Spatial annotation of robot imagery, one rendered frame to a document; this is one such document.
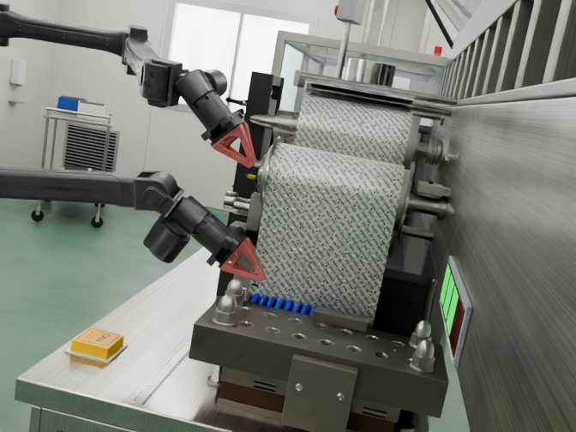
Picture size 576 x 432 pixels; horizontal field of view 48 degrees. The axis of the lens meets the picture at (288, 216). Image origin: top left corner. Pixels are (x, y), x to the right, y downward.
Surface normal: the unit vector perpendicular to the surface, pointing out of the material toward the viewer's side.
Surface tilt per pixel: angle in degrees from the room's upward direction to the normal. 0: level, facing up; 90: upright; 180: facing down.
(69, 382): 0
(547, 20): 90
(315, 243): 90
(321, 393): 90
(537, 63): 90
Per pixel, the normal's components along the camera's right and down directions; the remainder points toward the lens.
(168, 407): 0.17, -0.97
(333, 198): -0.17, 0.15
